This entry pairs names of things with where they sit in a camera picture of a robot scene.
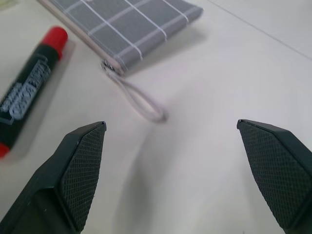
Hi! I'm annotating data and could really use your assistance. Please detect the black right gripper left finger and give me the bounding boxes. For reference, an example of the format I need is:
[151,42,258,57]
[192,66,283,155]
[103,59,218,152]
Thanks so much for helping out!
[0,120,107,234]

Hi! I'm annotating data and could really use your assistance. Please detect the black marker with red cap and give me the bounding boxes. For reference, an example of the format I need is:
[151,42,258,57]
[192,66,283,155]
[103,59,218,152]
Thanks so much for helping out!
[0,26,69,159]

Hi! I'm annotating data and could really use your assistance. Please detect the grey checked pencil pouch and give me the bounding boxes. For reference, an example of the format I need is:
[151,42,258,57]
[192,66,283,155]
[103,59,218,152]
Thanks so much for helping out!
[37,0,204,123]

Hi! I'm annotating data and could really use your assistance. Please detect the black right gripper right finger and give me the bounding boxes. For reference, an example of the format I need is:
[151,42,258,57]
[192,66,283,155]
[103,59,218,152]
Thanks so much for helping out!
[236,119,312,234]

